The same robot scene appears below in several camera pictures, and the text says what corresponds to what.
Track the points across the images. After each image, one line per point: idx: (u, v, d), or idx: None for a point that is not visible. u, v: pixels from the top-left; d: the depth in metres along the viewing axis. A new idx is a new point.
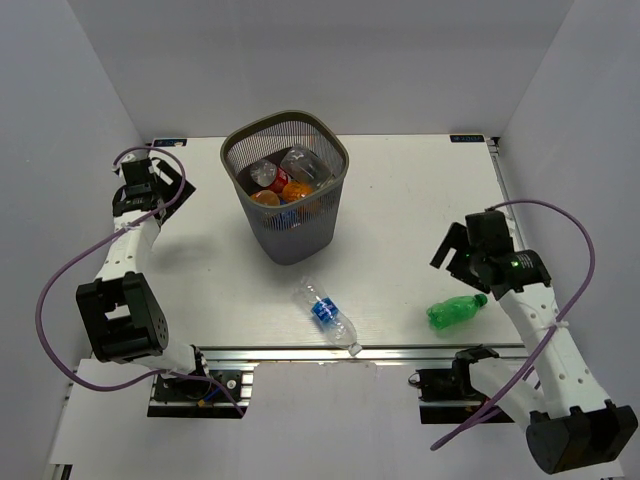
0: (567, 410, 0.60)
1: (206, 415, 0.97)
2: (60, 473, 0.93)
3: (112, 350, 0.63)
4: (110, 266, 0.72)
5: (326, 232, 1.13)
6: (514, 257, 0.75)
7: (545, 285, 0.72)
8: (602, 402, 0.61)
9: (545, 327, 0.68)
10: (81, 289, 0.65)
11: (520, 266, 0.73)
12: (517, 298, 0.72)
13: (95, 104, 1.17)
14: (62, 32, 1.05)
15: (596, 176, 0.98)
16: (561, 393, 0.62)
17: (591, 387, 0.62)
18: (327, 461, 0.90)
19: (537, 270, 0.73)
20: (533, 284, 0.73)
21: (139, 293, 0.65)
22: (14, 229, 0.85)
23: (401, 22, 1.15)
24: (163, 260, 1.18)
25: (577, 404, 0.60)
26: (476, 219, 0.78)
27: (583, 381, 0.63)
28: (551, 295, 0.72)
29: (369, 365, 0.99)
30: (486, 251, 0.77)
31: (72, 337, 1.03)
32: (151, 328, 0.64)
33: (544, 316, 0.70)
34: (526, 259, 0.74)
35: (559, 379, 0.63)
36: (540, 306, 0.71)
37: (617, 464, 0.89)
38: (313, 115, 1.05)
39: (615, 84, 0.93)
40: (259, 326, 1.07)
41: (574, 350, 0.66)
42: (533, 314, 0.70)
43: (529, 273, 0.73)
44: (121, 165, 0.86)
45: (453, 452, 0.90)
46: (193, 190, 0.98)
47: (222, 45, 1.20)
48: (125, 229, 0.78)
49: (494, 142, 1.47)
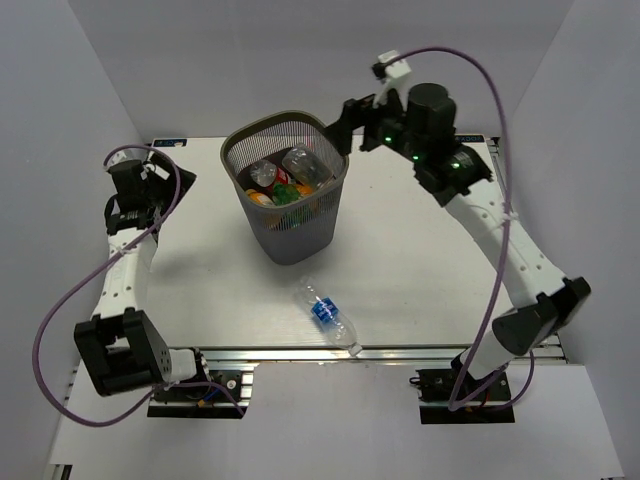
0: (532, 297, 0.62)
1: (206, 415, 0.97)
2: (60, 473, 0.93)
3: (113, 386, 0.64)
4: (108, 299, 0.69)
5: (326, 231, 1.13)
6: (453, 153, 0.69)
7: (488, 181, 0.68)
8: (560, 280, 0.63)
9: (499, 226, 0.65)
10: (79, 326, 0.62)
11: (461, 167, 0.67)
12: (466, 202, 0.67)
13: (95, 104, 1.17)
14: (61, 31, 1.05)
15: (595, 176, 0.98)
16: (526, 285, 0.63)
17: (547, 271, 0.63)
18: (326, 461, 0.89)
19: (477, 166, 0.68)
20: (475, 182, 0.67)
21: (140, 332, 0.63)
22: (15, 231, 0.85)
23: (400, 23, 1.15)
24: (164, 264, 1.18)
25: (542, 290, 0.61)
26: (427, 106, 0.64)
27: (540, 266, 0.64)
28: (496, 189, 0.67)
29: (369, 366, 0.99)
30: (430, 151, 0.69)
31: (72, 337, 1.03)
32: (153, 364, 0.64)
33: (496, 213, 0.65)
34: (464, 157, 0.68)
35: (521, 271, 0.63)
36: (489, 204, 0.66)
37: (618, 465, 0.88)
38: (314, 116, 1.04)
39: (614, 85, 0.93)
40: (259, 327, 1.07)
41: (527, 238, 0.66)
42: (485, 215, 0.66)
43: (470, 173, 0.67)
44: (110, 173, 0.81)
45: (453, 452, 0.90)
46: (194, 180, 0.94)
47: (222, 45, 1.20)
48: (121, 252, 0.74)
49: (494, 142, 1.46)
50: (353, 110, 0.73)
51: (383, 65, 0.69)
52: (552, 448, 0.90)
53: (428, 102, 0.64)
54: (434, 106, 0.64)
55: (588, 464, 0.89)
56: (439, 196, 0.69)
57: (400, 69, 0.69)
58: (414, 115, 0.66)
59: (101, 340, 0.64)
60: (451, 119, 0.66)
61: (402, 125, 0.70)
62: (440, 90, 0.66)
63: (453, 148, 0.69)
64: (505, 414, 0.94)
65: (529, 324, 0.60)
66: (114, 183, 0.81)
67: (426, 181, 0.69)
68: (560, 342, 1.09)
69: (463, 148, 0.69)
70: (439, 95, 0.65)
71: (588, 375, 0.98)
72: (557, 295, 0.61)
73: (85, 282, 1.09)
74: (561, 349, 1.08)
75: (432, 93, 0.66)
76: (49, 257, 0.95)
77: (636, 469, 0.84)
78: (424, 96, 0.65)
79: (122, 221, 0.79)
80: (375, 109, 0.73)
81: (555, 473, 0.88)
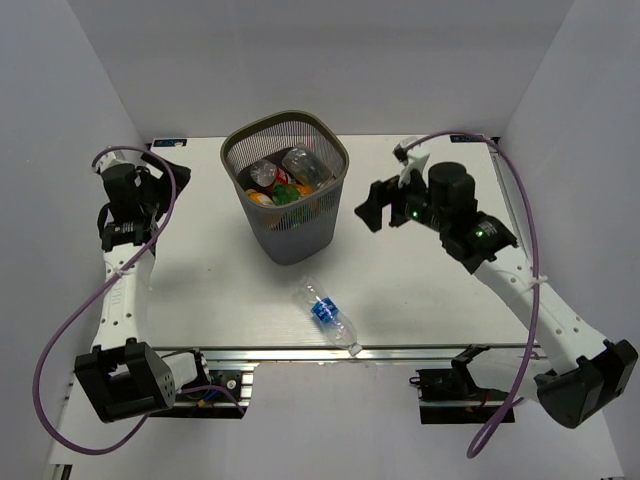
0: (574, 361, 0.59)
1: (206, 415, 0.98)
2: (60, 473, 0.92)
3: (115, 412, 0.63)
4: (108, 328, 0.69)
5: (326, 231, 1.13)
6: (479, 223, 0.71)
7: (514, 246, 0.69)
8: (601, 344, 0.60)
9: (528, 288, 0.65)
10: (79, 360, 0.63)
11: (485, 234, 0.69)
12: (492, 268, 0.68)
13: (94, 103, 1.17)
14: (60, 31, 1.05)
15: (595, 177, 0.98)
16: (565, 350, 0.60)
17: (586, 334, 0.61)
18: (326, 461, 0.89)
19: (501, 233, 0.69)
20: (501, 248, 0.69)
21: (141, 363, 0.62)
22: (15, 232, 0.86)
23: (401, 22, 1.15)
24: (163, 271, 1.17)
25: (583, 354, 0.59)
26: (446, 184, 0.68)
27: (578, 329, 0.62)
28: (523, 254, 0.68)
29: (369, 365, 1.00)
30: (455, 222, 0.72)
31: (72, 337, 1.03)
32: (157, 390, 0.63)
33: (524, 277, 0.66)
34: (489, 226, 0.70)
35: (557, 335, 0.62)
36: (516, 269, 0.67)
37: (617, 465, 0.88)
38: (314, 116, 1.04)
39: (615, 85, 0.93)
40: (259, 327, 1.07)
41: (561, 301, 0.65)
42: (513, 279, 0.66)
43: (495, 240, 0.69)
44: (102, 181, 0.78)
45: (453, 452, 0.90)
46: (189, 172, 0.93)
47: (222, 45, 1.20)
48: (118, 274, 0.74)
49: (494, 142, 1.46)
50: (380, 190, 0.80)
51: (404, 150, 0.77)
52: (552, 448, 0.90)
53: (446, 179, 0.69)
54: (453, 182, 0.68)
55: (588, 463, 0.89)
56: (467, 264, 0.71)
57: (419, 150, 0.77)
58: (435, 192, 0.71)
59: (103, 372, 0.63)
60: (470, 193, 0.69)
61: (426, 201, 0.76)
62: (458, 167, 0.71)
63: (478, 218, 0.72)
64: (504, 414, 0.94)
65: (573, 393, 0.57)
66: (107, 193, 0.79)
67: (454, 250, 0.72)
68: None
69: (488, 218, 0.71)
70: (457, 171, 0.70)
71: None
72: (598, 360, 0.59)
73: (85, 283, 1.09)
74: None
75: (450, 169, 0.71)
76: (49, 258, 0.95)
77: (635, 469, 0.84)
78: (445, 173, 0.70)
79: (119, 237, 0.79)
80: (400, 188, 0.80)
81: (555, 473, 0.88)
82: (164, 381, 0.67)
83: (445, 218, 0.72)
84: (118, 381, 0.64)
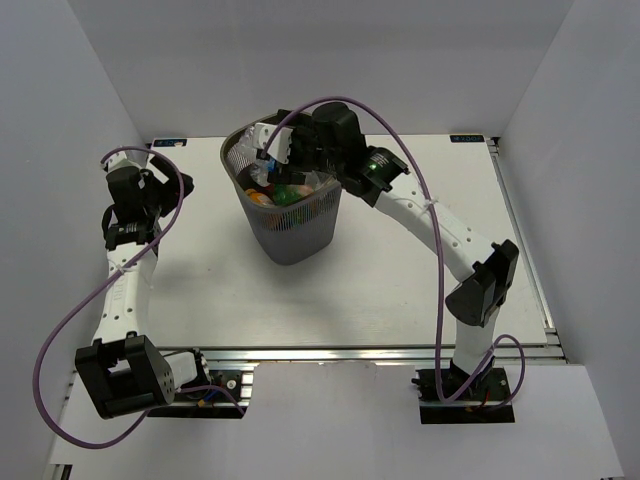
0: (469, 268, 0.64)
1: (206, 415, 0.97)
2: (60, 473, 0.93)
3: (115, 408, 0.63)
4: (109, 322, 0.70)
5: (327, 232, 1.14)
6: (370, 157, 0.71)
7: (406, 173, 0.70)
8: (490, 246, 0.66)
9: (424, 210, 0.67)
10: (80, 352, 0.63)
11: (377, 167, 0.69)
12: (388, 197, 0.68)
13: (94, 102, 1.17)
14: (61, 31, 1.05)
15: (595, 176, 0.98)
16: (460, 257, 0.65)
17: (476, 239, 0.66)
18: (326, 461, 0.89)
19: (392, 162, 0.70)
20: (395, 177, 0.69)
21: (141, 356, 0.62)
22: (15, 232, 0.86)
23: (400, 22, 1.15)
24: (162, 270, 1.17)
25: (476, 259, 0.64)
26: (330, 122, 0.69)
27: (471, 238, 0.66)
28: (413, 179, 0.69)
29: (369, 365, 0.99)
30: (348, 158, 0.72)
31: (71, 338, 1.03)
32: (156, 385, 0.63)
33: (419, 200, 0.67)
34: (379, 157, 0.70)
35: (453, 246, 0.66)
36: (411, 194, 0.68)
37: (618, 465, 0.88)
38: None
39: (615, 83, 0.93)
40: (259, 326, 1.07)
41: (446, 212, 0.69)
42: (410, 204, 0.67)
43: (388, 169, 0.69)
44: (106, 182, 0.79)
45: (453, 452, 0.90)
46: (193, 184, 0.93)
47: (222, 44, 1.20)
48: (121, 271, 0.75)
49: (494, 142, 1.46)
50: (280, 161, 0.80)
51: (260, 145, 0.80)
52: (551, 447, 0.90)
53: (329, 118, 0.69)
54: (337, 119, 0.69)
55: (588, 462, 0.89)
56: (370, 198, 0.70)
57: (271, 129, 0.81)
58: (322, 133, 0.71)
59: (103, 364, 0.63)
60: (357, 127, 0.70)
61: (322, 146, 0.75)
62: (340, 108, 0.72)
63: (369, 152, 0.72)
64: (504, 414, 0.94)
65: (470, 291, 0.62)
66: (111, 195, 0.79)
67: (354, 187, 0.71)
68: (560, 342, 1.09)
69: (375, 150, 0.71)
70: (344, 111, 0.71)
71: (587, 375, 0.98)
72: (491, 261, 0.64)
73: (84, 283, 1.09)
74: (561, 349, 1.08)
75: (332, 109, 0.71)
76: (50, 258, 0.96)
77: (635, 468, 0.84)
78: (327, 115, 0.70)
79: (121, 236, 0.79)
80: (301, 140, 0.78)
81: (555, 473, 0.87)
82: (164, 378, 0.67)
83: (337, 159, 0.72)
84: (118, 377, 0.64)
